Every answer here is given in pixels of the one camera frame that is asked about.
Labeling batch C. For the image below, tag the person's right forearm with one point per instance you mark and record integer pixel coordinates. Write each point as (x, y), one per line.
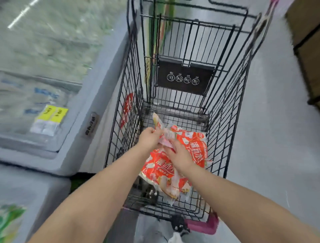
(250, 205)

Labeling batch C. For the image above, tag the person's left forearm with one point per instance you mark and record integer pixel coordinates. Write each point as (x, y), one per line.
(95, 200)

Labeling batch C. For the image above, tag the red round sticker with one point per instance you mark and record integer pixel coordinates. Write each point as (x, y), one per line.
(127, 107)

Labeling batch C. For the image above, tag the person's left hand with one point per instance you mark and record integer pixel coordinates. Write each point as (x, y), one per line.
(150, 139)

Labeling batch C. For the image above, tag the grey freezer with green front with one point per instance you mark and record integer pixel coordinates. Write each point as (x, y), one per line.
(37, 190)

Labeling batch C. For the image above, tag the grey freezer with loose dumplings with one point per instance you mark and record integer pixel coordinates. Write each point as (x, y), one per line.
(100, 82)

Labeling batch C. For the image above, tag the clear frozen bags blue print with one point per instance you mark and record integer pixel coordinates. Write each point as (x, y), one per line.
(37, 95)

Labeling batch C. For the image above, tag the person's light trouser leg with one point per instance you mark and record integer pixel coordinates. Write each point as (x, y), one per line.
(150, 230)

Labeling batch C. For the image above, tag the person's black right shoe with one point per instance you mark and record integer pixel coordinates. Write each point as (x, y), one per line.
(180, 224)

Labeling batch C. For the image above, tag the clear sleeve with yellow tags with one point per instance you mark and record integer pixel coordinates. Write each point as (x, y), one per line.
(53, 114)

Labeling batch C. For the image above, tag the black cart seat panel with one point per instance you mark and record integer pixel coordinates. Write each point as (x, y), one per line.
(185, 75)

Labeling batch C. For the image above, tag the person's right hand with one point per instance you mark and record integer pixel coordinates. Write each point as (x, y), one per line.
(181, 157)

